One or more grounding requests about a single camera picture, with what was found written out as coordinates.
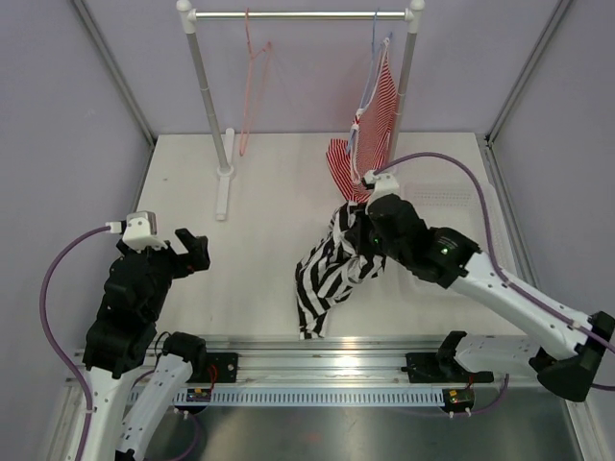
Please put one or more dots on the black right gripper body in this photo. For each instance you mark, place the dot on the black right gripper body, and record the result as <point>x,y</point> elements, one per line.
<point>366,243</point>

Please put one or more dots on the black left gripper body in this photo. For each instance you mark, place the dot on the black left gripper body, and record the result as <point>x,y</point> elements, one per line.
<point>168,265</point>

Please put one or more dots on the black white striped tank top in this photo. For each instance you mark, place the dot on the black white striped tank top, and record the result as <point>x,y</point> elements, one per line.
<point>327,275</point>

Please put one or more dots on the pink wire hanger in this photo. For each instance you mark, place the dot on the pink wire hanger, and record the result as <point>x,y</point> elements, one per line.
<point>255,84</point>

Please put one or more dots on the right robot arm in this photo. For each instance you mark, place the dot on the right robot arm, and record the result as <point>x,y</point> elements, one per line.
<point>563,348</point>

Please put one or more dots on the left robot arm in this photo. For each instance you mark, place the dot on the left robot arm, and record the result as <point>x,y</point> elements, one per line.
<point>118,340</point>

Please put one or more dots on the red white striped tank top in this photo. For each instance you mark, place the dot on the red white striped tank top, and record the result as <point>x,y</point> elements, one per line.
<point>366,147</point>

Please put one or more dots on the white plastic perforated basket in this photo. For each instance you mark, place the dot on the white plastic perforated basket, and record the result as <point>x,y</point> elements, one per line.
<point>456,205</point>

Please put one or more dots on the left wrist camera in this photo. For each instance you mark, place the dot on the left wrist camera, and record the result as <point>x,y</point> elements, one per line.
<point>139,231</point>

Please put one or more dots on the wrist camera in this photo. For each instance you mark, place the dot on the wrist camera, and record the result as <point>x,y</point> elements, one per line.
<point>139,231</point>
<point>379,185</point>

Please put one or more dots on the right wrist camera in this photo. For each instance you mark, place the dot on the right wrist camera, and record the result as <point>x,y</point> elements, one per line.
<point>379,185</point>

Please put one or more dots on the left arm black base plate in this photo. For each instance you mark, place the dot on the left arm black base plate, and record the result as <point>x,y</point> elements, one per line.
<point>222,367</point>

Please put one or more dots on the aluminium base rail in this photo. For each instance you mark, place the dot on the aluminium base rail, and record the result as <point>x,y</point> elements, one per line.
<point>352,361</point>

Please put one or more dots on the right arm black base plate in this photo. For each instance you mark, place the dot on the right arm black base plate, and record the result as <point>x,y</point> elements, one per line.
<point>431,368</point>

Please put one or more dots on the aluminium enclosure frame rail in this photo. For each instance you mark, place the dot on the aluminium enclosure frame rail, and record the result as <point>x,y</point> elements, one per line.
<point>488,141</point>

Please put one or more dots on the white slotted cable duct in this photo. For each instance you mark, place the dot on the white slotted cable duct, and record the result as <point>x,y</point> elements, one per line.
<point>278,397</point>

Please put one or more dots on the light blue wire hanger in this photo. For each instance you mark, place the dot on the light blue wire hanger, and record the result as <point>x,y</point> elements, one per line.
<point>376,48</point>

